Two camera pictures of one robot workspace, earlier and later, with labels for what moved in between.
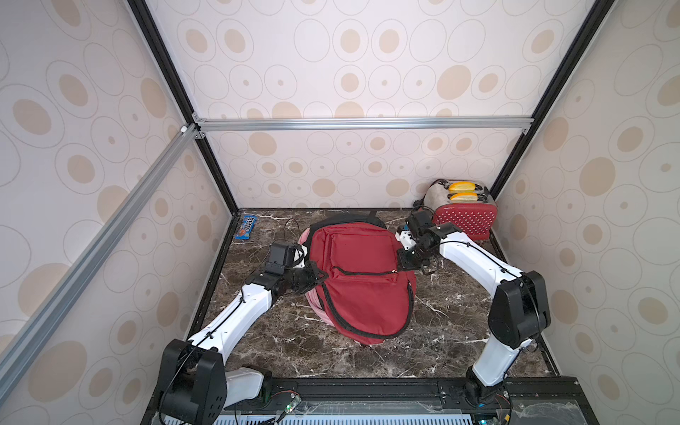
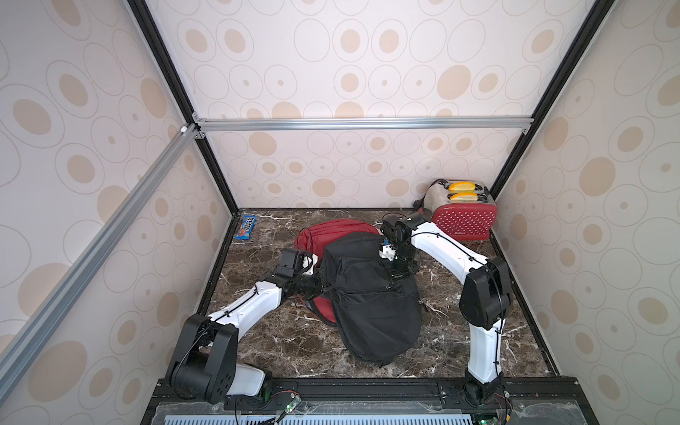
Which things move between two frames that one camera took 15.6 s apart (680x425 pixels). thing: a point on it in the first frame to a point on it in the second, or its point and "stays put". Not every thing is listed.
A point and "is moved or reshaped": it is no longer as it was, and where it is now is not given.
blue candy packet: [247, 227] stays put
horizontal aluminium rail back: [493, 122] stays put
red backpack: [368, 297] is moved or reshaped
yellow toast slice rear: [462, 187] stays put
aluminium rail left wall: [26, 343] stays put
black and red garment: [369, 219] to [378, 315]
